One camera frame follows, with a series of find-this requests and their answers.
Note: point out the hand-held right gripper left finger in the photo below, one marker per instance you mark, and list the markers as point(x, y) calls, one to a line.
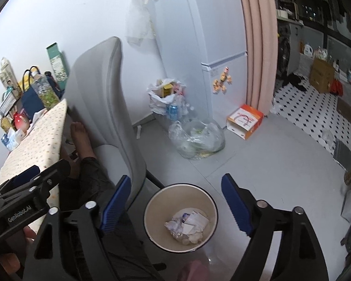
point(117, 205)

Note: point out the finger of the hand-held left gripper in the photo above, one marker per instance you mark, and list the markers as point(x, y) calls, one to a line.
point(26, 174)
point(58, 168)

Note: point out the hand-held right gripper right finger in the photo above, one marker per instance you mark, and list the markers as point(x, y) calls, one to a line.
point(237, 205)

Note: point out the white waste bin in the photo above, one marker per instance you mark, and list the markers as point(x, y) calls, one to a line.
point(155, 207)

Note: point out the printed receipt paper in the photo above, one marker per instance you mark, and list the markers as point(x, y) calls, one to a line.
point(196, 219)

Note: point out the person's left hand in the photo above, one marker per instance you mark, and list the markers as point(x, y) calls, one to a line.
point(8, 262)

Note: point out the person's left leg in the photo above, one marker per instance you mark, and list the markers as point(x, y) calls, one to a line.
point(90, 175)

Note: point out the person's leg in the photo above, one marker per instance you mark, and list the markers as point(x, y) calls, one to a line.
point(193, 272)
point(90, 175)

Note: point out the blue white tissue box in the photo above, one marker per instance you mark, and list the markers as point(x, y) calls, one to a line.
point(11, 140)

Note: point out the glass jar with yellow contents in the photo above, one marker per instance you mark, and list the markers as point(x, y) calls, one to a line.
point(6, 126)

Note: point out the red white vase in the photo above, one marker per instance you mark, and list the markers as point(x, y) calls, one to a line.
point(20, 121)

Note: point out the white cloth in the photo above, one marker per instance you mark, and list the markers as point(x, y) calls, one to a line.
point(37, 118)

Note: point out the navy lunch bag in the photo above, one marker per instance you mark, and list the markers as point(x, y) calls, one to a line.
point(29, 99)

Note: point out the clear plastic bag of bottles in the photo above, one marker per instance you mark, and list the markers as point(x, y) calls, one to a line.
point(199, 140)

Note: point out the clear bottle with green label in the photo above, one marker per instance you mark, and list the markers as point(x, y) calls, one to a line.
point(46, 93)

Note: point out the person's right leg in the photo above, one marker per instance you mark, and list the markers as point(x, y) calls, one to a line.
point(193, 272)

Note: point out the orange white cardboard box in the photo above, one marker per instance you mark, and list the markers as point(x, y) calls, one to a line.
point(245, 120)

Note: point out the grey upholstered chair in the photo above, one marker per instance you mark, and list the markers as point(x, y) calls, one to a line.
point(105, 93)

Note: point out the tall green box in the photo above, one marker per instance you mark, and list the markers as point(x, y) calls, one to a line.
point(57, 64)

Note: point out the white plastic bag of bottles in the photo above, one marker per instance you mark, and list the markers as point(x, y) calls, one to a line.
point(158, 99)

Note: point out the grey ribbed mat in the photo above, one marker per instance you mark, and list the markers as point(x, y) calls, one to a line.
point(343, 153)

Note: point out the black cloth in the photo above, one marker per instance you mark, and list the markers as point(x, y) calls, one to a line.
point(294, 82)

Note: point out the red bag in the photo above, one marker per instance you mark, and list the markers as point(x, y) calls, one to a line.
point(336, 87)

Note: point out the brown cardboard box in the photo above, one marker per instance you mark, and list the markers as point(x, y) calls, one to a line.
point(321, 76)

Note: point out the washing machine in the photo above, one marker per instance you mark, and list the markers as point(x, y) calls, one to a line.
point(284, 49)

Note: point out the hanging white mesh bag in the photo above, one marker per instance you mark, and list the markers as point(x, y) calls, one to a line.
point(139, 20)

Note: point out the pink curtain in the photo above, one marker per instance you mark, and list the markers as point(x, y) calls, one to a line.
point(257, 35)

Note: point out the white fridge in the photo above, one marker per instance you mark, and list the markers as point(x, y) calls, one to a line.
point(193, 20)

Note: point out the dark kitchen shelf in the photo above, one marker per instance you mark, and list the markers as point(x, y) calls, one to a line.
point(316, 3)

